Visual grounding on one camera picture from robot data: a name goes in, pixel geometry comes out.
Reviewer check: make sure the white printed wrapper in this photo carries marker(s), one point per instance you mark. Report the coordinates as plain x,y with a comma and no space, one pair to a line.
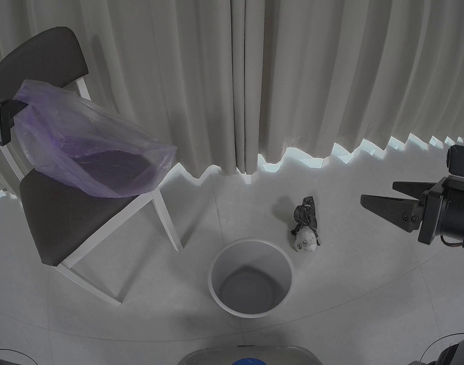
306,243

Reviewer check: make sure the white chair dark grey seat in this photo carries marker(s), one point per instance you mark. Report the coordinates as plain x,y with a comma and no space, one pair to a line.
72,226

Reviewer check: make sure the black plastic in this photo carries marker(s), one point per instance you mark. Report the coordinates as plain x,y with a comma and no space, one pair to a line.
305,213

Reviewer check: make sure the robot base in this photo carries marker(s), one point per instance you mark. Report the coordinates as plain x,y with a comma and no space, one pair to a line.
251,354

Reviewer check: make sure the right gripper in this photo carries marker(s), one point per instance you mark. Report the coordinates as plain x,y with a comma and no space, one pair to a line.
433,215

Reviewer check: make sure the purple plastic bag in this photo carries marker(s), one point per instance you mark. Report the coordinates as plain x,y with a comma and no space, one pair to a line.
83,135

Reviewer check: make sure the white trash bin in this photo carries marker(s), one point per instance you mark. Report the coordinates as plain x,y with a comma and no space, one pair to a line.
251,306

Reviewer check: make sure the white curtain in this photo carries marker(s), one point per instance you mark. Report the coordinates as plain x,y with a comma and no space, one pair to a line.
140,70
350,59

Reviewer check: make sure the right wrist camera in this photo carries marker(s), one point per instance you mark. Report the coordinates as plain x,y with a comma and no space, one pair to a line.
462,160

